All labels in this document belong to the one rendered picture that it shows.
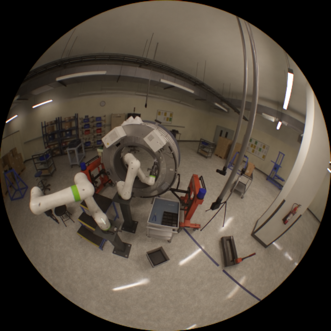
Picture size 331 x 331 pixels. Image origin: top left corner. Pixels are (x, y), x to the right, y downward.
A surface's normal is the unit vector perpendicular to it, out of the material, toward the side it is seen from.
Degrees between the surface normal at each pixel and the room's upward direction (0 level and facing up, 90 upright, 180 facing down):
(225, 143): 90
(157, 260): 0
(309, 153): 90
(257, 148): 90
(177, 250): 0
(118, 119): 90
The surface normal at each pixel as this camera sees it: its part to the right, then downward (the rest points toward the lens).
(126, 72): 0.52, 0.47
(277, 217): -0.84, 0.14
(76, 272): 0.14, -0.87
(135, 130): -0.14, 0.45
